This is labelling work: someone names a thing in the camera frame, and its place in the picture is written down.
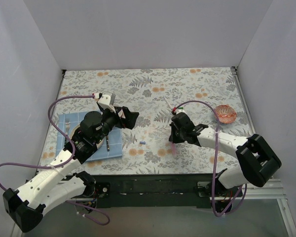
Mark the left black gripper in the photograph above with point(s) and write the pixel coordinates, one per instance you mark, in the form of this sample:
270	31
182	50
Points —
123	117

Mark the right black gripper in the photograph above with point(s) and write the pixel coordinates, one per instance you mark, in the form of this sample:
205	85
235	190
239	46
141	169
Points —
174	133

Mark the pink highlighter pen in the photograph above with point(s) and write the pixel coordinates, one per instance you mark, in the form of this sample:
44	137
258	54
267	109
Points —
173	150

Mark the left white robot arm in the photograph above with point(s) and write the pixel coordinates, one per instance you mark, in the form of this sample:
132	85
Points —
28	204

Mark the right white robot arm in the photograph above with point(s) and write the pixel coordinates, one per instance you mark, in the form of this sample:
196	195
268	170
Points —
257	161

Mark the blue checked placemat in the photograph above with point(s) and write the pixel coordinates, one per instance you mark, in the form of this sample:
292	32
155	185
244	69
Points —
115	137

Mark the floral tablecloth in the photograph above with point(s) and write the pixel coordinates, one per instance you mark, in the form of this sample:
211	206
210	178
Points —
200	89

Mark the red patterned bowl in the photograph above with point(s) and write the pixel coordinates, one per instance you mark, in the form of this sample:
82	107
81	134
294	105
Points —
226	114

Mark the beige ringed plate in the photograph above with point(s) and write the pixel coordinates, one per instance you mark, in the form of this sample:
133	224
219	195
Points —
73	131

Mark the silver fork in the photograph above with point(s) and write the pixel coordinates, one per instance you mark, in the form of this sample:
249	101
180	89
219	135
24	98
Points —
67	127

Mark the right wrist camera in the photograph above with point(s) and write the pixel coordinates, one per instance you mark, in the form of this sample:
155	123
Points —
178	110

